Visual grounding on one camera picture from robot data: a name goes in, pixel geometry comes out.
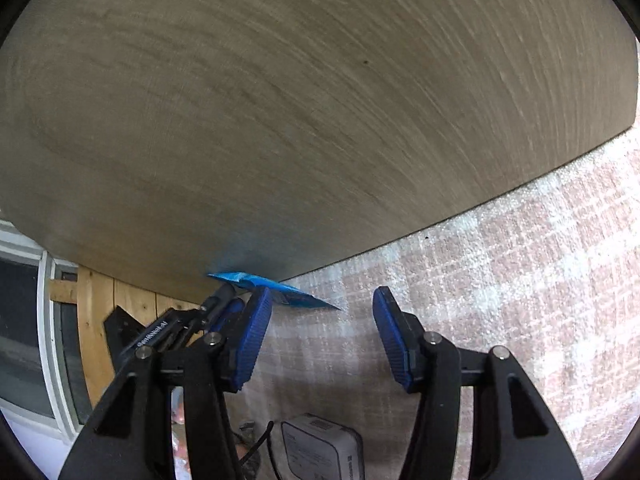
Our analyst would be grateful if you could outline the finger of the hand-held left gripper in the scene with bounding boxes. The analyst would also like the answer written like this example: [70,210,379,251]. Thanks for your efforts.
[200,282,248,336]

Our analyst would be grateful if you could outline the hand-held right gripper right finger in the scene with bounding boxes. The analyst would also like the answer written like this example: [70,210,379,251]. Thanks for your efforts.
[372,286,583,480]

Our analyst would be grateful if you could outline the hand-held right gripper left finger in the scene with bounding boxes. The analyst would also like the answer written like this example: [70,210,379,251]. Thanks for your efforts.
[60,287,273,480]

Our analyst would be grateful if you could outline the blue packet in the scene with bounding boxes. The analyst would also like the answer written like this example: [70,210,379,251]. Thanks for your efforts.
[206,271,343,311]

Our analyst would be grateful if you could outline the light wooden planks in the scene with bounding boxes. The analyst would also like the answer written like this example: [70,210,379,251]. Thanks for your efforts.
[50,265,201,411]

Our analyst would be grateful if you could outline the white adapter box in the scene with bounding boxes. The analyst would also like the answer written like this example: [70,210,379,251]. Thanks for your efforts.
[280,412,366,480]

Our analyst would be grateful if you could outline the pink checked rug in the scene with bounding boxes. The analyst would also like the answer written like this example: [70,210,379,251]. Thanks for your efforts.
[220,127,640,480]

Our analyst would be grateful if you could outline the wooden panel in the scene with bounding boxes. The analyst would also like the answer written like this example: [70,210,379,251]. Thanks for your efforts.
[0,0,640,306]

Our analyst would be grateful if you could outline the white window frame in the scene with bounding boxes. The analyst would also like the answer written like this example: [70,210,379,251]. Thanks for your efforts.
[0,217,86,441]

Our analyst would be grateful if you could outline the black cable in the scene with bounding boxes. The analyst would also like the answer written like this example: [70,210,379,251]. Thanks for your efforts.
[237,420,276,480]

